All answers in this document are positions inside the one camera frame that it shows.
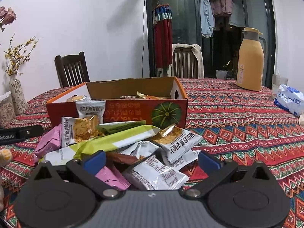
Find oat crisp pack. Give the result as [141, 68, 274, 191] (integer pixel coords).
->
[75, 100, 106, 124]
[148, 124, 203, 163]
[61, 115, 98, 148]
[66, 95, 91, 102]

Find oat crisp pack on pile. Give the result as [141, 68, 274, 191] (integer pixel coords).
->
[61, 115, 98, 148]

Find long green snack bar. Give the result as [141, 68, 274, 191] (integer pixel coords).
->
[69, 125, 161, 159]

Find drinking glass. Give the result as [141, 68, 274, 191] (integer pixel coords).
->
[272, 71, 288, 98]

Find red tassel hanging decoration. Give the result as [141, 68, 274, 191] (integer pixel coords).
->
[153, 4, 172, 69]

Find white blue tissue pack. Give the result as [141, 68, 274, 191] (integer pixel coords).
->
[274, 84, 304, 117]

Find oat crisp pack against box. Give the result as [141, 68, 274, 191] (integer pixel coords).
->
[75, 100, 106, 124]

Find chair with beige cloth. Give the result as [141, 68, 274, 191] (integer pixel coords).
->
[168, 43, 205, 79]

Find hanging pink jacket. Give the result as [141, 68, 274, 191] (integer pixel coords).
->
[210, 0, 233, 17]

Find white grey snack pack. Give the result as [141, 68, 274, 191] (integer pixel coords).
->
[123, 155, 189, 190]

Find orange thermos jug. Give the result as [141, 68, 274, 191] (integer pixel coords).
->
[237, 27, 264, 92]

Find large orange snack bag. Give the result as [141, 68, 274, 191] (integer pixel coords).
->
[137, 91, 167, 100]

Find pink vase with roses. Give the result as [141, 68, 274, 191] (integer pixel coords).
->
[0, 6, 17, 32]

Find pink snack pack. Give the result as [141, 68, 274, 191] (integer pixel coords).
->
[95, 164, 130, 190]
[33, 124, 62, 163]

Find orange pumpkin cardboard box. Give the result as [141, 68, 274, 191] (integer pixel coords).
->
[46, 77, 188, 129]

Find small orange snack pack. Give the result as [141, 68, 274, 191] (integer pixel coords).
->
[106, 152, 145, 165]

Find clear food storage jar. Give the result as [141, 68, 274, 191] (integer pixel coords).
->
[0, 91, 16, 127]

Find hanging blue shirt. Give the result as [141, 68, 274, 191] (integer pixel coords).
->
[200, 0, 215, 38]

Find dark wooden chair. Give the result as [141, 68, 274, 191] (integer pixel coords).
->
[55, 51, 90, 88]

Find floral vase yellow twigs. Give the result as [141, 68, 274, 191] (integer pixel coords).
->
[4, 35, 39, 115]

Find patterned red tablecloth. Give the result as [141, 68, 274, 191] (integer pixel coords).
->
[1, 79, 303, 227]

